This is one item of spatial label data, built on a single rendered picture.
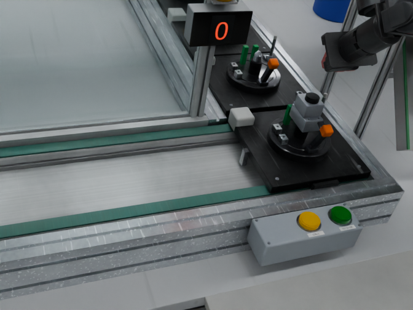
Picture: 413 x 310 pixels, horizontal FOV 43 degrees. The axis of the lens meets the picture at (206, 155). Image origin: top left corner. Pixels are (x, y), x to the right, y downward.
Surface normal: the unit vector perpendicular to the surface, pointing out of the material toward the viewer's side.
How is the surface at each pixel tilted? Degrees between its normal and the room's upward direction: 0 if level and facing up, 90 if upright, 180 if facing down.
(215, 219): 0
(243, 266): 0
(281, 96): 0
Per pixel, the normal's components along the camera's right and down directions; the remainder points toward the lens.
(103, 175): 0.15, -0.75
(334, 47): 0.32, -0.14
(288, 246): 0.33, 0.65
